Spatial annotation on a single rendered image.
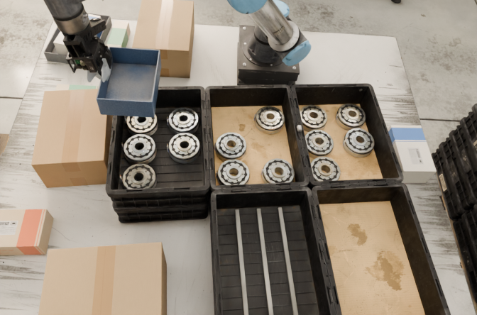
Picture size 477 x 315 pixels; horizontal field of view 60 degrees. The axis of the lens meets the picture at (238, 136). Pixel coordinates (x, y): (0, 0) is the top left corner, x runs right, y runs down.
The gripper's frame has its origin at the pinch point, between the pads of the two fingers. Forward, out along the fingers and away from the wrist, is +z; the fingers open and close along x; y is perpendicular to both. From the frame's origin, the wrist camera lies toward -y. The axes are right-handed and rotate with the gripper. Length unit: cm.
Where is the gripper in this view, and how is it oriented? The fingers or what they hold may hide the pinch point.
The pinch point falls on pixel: (103, 74)
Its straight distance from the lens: 125.5
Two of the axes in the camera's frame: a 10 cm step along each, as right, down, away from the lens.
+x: 10.0, 0.0, -0.8
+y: -0.4, 8.3, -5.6
